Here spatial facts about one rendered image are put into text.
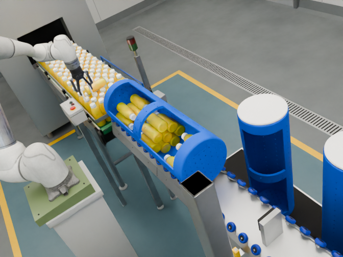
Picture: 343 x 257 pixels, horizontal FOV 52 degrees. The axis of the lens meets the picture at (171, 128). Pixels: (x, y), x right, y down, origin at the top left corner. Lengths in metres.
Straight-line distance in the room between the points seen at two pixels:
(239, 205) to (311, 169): 1.45
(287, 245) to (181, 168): 0.55
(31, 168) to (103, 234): 0.60
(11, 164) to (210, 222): 1.31
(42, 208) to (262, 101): 1.33
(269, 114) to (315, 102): 1.79
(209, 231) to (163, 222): 2.05
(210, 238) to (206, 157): 0.81
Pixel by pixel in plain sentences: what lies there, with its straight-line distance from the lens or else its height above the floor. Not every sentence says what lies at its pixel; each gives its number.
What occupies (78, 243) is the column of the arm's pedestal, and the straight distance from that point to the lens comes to 2.14.
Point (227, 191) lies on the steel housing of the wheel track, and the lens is 1.79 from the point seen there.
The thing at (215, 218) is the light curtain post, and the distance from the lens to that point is 0.90.
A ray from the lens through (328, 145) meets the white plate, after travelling 1.82.
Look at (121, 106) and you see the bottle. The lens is 2.23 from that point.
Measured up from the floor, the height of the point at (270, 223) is 1.06.
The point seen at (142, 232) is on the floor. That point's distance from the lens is 2.95.
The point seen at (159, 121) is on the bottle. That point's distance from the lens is 1.92.
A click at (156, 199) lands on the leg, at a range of 2.92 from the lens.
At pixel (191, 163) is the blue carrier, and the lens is 1.65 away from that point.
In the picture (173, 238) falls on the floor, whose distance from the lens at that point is 2.84.
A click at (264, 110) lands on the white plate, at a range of 2.04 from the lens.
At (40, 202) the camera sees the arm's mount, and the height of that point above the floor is 1.05.
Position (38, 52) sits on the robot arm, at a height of 1.55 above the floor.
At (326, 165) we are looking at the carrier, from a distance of 1.79.
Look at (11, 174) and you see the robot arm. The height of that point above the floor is 1.22.
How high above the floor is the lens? 2.31
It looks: 38 degrees down
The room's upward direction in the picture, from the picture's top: 19 degrees counter-clockwise
